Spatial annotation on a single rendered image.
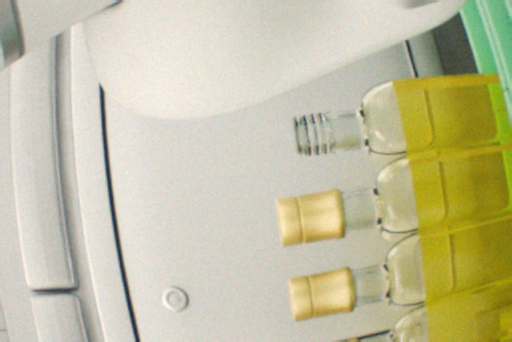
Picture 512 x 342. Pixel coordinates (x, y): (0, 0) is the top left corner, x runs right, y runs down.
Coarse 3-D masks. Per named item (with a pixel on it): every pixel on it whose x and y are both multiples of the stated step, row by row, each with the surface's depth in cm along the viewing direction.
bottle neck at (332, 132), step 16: (320, 112) 87; (336, 112) 87; (352, 112) 86; (304, 128) 86; (320, 128) 86; (336, 128) 86; (352, 128) 86; (304, 144) 86; (320, 144) 86; (336, 144) 86; (352, 144) 86
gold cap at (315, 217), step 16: (320, 192) 85; (336, 192) 85; (288, 208) 84; (304, 208) 84; (320, 208) 84; (336, 208) 84; (288, 224) 84; (304, 224) 84; (320, 224) 84; (336, 224) 84; (288, 240) 84; (304, 240) 85; (320, 240) 85
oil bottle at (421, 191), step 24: (480, 144) 85; (504, 144) 84; (384, 168) 85; (408, 168) 84; (432, 168) 84; (456, 168) 84; (480, 168) 84; (504, 168) 84; (384, 192) 84; (408, 192) 83; (432, 192) 83; (456, 192) 83; (480, 192) 83; (504, 192) 83; (384, 216) 84; (408, 216) 83; (432, 216) 83; (456, 216) 83; (480, 216) 84
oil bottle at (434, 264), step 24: (504, 216) 83; (408, 240) 83; (432, 240) 82; (456, 240) 82; (480, 240) 82; (504, 240) 82; (384, 264) 84; (408, 264) 82; (432, 264) 82; (456, 264) 82; (480, 264) 82; (504, 264) 82; (408, 288) 82; (432, 288) 81; (456, 288) 81
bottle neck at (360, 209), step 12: (348, 192) 85; (360, 192) 85; (372, 192) 85; (348, 204) 84; (360, 204) 85; (372, 204) 85; (348, 216) 84; (360, 216) 84; (372, 216) 85; (348, 228) 85; (360, 228) 85
